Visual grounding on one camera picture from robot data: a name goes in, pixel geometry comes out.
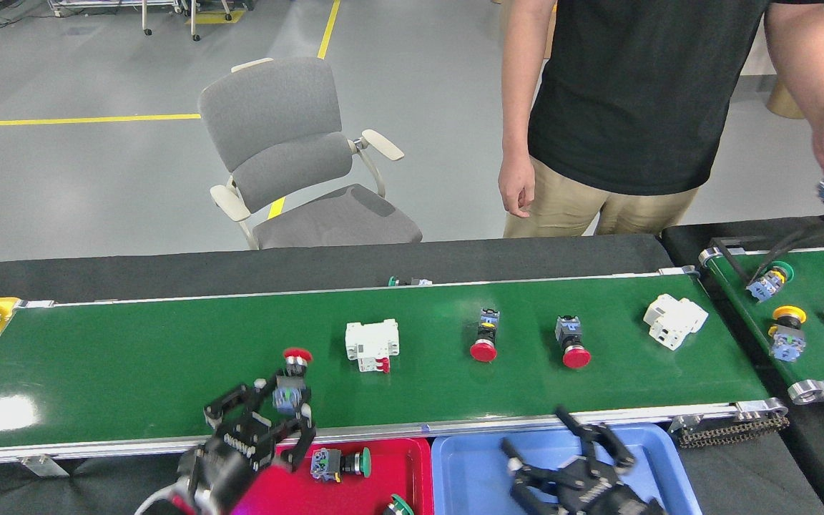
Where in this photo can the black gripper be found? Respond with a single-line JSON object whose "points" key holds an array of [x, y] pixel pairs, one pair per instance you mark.
{"points": [[237, 454], [591, 493]]}

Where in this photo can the white circuit breaker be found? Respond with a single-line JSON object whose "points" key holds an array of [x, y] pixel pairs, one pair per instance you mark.
{"points": [[371, 342], [673, 322]]}

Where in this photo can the yellow push button switch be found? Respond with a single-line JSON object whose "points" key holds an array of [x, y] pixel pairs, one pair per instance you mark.
{"points": [[787, 343]]}

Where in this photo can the person's left forearm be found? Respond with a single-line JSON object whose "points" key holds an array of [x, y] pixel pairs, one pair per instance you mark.
{"points": [[805, 64]]}

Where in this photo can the person's right forearm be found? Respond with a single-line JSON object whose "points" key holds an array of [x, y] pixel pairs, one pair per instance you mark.
{"points": [[523, 79]]}

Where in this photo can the blue plastic tray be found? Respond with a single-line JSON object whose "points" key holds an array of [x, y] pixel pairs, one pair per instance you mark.
{"points": [[469, 472]]}

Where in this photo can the long green conveyor belt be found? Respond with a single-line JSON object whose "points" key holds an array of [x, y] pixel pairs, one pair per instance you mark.
{"points": [[169, 365]]}

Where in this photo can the large red plastic tray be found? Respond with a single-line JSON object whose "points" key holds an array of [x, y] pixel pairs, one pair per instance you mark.
{"points": [[390, 472]]}

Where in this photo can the person's right hand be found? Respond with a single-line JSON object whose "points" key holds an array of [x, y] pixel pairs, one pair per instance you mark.
{"points": [[517, 186]]}

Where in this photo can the grey office chair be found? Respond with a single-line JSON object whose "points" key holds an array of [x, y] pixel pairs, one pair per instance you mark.
{"points": [[269, 107]]}

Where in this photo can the person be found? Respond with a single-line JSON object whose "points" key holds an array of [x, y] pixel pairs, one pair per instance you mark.
{"points": [[634, 93]]}

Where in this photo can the white wheeled stand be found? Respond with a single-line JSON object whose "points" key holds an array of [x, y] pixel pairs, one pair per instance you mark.
{"points": [[194, 18]]}

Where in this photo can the potted plant in gold pot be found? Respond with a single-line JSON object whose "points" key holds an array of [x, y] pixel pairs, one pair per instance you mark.
{"points": [[784, 100]]}

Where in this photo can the green conveyor with black bracket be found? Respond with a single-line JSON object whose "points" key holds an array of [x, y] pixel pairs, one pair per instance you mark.
{"points": [[812, 279]]}

